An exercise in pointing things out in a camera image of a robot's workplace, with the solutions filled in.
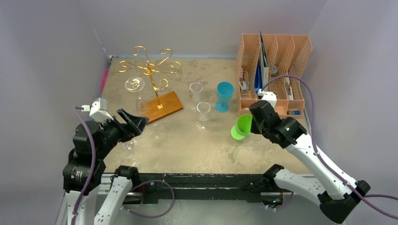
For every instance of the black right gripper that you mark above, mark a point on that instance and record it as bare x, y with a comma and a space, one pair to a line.
256, 124

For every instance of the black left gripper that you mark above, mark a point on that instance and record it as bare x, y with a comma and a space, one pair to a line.
138, 122

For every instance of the green plastic goblet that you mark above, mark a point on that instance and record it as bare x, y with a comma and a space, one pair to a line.
242, 127

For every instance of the clear flute wine glass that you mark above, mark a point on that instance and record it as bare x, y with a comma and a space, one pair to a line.
136, 86

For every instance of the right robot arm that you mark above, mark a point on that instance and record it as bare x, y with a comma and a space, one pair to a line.
336, 193

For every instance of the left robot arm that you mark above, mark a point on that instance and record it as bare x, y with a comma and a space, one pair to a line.
93, 140

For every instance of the clear glass near left arm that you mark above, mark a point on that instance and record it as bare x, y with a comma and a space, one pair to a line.
128, 146

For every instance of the gold wine glass rack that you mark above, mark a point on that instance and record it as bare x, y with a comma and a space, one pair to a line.
162, 105

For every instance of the blue folder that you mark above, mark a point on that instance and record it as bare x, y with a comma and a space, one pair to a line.
258, 79

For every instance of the blue plastic goblet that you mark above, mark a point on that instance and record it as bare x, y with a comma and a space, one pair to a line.
225, 91

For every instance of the grey white folder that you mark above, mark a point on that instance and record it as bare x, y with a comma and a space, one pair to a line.
264, 62

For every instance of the clear glass middle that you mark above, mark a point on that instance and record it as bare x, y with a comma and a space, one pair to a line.
203, 109

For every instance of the peach file organizer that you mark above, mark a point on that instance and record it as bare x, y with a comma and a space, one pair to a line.
287, 58

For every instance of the clear glass back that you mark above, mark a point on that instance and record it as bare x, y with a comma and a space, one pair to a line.
196, 89

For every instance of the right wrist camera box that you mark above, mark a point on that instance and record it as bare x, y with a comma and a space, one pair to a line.
268, 96

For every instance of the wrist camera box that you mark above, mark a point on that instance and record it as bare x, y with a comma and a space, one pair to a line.
268, 96
99, 109

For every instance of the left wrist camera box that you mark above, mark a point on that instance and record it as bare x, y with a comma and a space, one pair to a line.
99, 109

